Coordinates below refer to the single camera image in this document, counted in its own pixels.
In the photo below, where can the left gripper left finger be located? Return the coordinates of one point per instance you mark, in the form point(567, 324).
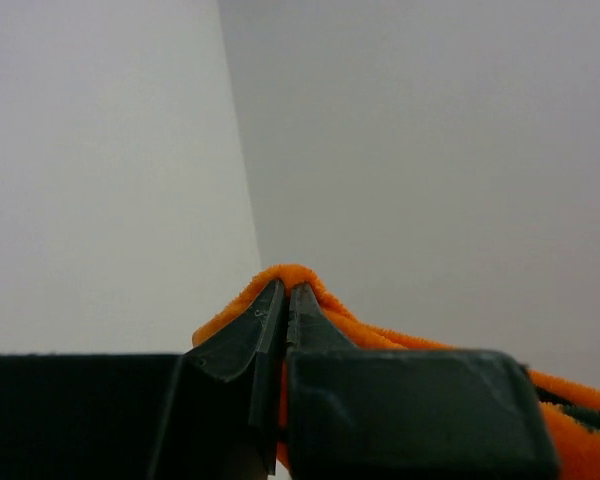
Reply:
point(210, 413)

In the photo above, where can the orange patterned pillowcase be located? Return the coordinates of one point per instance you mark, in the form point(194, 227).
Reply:
point(571, 410)

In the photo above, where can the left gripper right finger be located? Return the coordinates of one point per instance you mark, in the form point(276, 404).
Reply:
point(407, 414)

